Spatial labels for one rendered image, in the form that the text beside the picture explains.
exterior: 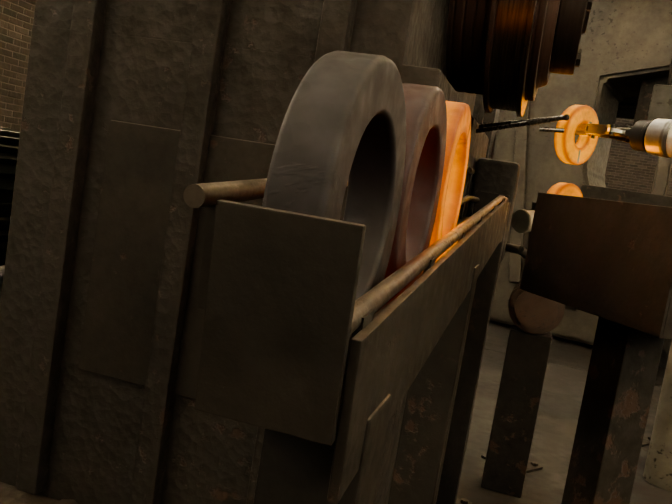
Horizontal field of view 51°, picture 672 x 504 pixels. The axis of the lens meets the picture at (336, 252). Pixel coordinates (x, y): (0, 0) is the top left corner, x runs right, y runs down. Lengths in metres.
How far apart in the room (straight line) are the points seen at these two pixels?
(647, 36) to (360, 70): 3.90
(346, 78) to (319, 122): 0.03
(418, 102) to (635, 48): 3.71
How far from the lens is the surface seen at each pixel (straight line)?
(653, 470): 2.24
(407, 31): 1.07
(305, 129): 0.35
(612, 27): 4.29
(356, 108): 0.36
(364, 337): 0.34
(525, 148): 4.23
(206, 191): 0.36
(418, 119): 0.53
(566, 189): 1.95
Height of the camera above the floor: 0.69
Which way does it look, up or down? 6 degrees down
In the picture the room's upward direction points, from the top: 9 degrees clockwise
